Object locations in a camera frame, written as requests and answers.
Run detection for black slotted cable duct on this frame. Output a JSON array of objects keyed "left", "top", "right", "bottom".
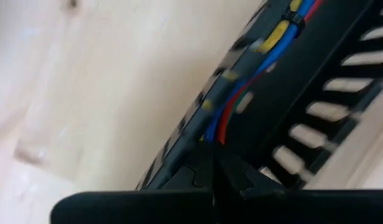
[{"left": 135, "top": 0, "right": 383, "bottom": 191}]

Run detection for blue cable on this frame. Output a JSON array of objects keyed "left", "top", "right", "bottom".
[{"left": 203, "top": 0, "right": 316, "bottom": 144}]

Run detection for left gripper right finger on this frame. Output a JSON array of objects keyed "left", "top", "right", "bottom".
[{"left": 213, "top": 146, "right": 383, "bottom": 224}]

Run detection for red cable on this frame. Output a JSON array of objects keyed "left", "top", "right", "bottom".
[{"left": 216, "top": 0, "right": 326, "bottom": 146}]

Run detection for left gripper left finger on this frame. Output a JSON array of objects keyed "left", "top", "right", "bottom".
[{"left": 50, "top": 141, "right": 216, "bottom": 224}]

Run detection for green cable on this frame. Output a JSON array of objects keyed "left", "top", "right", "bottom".
[{"left": 225, "top": 93, "right": 248, "bottom": 125}]

